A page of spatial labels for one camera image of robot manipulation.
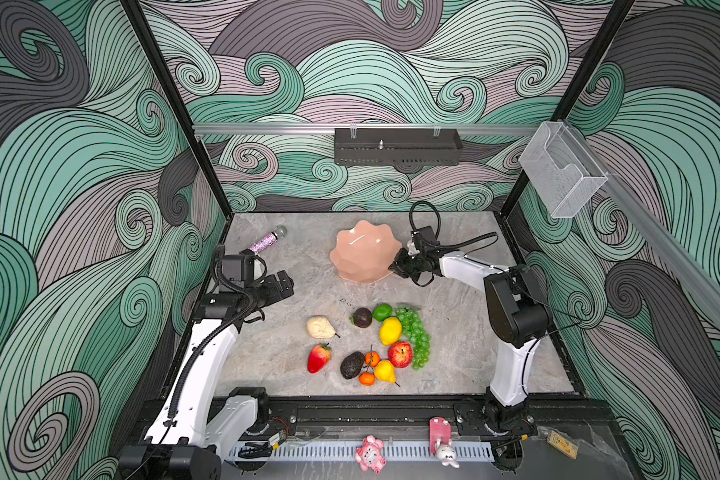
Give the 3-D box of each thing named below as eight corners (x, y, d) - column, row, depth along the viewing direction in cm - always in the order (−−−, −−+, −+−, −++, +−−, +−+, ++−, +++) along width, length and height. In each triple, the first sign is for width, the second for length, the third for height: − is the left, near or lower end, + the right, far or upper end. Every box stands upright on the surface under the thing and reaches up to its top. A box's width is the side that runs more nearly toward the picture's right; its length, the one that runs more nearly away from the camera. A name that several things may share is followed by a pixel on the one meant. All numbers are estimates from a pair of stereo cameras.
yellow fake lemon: (380, 345, 86) (380, 341, 84) (378, 320, 91) (379, 316, 89) (402, 345, 86) (403, 341, 84) (399, 320, 91) (401, 316, 89)
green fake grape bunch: (413, 369, 83) (417, 363, 79) (395, 314, 94) (397, 306, 90) (434, 365, 84) (438, 358, 80) (414, 311, 95) (417, 302, 90)
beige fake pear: (307, 340, 88) (305, 333, 84) (309, 323, 92) (307, 316, 88) (335, 340, 88) (334, 333, 84) (335, 323, 92) (335, 316, 88)
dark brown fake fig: (351, 322, 92) (351, 316, 89) (360, 311, 95) (361, 304, 91) (364, 331, 90) (364, 325, 87) (373, 320, 93) (373, 313, 89)
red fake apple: (389, 368, 82) (391, 362, 78) (387, 347, 85) (389, 341, 82) (411, 368, 82) (413, 362, 78) (408, 347, 85) (411, 341, 82)
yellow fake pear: (374, 382, 80) (375, 379, 77) (374, 363, 83) (374, 359, 81) (394, 382, 80) (395, 379, 77) (392, 363, 83) (393, 359, 81)
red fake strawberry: (308, 373, 82) (306, 368, 79) (311, 347, 87) (309, 342, 84) (329, 373, 82) (328, 369, 79) (330, 347, 87) (330, 342, 84)
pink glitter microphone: (250, 251, 110) (248, 245, 108) (282, 229, 117) (280, 223, 115) (256, 256, 108) (254, 251, 106) (288, 233, 116) (286, 228, 113)
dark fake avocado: (337, 371, 83) (336, 366, 79) (354, 352, 86) (354, 346, 82) (350, 383, 80) (350, 378, 77) (366, 363, 84) (367, 357, 80)
